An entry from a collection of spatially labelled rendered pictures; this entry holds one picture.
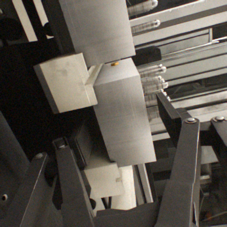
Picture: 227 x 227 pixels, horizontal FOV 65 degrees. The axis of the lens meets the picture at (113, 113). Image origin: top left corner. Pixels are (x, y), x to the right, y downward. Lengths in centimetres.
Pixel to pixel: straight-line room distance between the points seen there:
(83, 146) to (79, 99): 4
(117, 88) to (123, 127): 4
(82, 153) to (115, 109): 5
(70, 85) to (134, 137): 8
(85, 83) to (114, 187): 12
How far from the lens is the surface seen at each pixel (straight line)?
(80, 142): 16
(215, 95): 43
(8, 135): 39
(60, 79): 16
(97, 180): 21
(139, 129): 18
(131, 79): 16
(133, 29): 22
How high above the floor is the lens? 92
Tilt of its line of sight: 7 degrees down
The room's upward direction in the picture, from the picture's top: 78 degrees clockwise
